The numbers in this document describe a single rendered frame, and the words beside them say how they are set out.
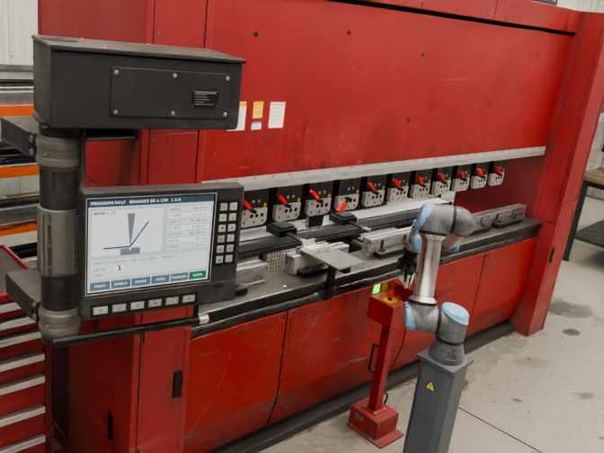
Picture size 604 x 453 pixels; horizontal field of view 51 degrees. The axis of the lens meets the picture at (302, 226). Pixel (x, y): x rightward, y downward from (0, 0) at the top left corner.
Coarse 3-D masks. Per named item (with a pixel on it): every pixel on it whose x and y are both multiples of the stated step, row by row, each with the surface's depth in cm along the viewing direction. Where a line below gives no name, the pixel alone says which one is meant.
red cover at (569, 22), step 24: (360, 0) 284; (384, 0) 288; (408, 0) 299; (432, 0) 311; (456, 0) 323; (480, 0) 337; (504, 0) 352; (528, 0) 368; (528, 24) 377; (552, 24) 395; (576, 24) 415
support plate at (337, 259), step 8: (304, 248) 310; (336, 248) 316; (312, 256) 303; (320, 256) 303; (328, 256) 304; (336, 256) 305; (344, 256) 306; (352, 256) 308; (328, 264) 296; (336, 264) 295; (344, 264) 296; (352, 264) 298; (360, 264) 302
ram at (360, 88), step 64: (256, 0) 244; (320, 0) 265; (256, 64) 254; (320, 64) 277; (384, 64) 304; (448, 64) 338; (512, 64) 381; (320, 128) 289; (384, 128) 319; (448, 128) 357; (512, 128) 405
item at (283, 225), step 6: (276, 222) 332; (282, 222) 333; (270, 228) 329; (276, 228) 326; (282, 228) 326; (288, 228) 328; (294, 228) 330; (276, 234) 326; (282, 234) 326; (288, 234) 326; (294, 234) 327; (300, 240) 319
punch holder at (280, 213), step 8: (272, 192) 286; (280, 192) 285; (288, 192) 288; (296, 192) 291; (272, 200) 286; (288, 200) 289; (296, 200) 293; (272, 208) 288; (280, 208) 287; (288, 208) 290; (296, 208) 295; (272, 216) 288; (280, 216) 289; (288, 216) 293; (296, 216) 296
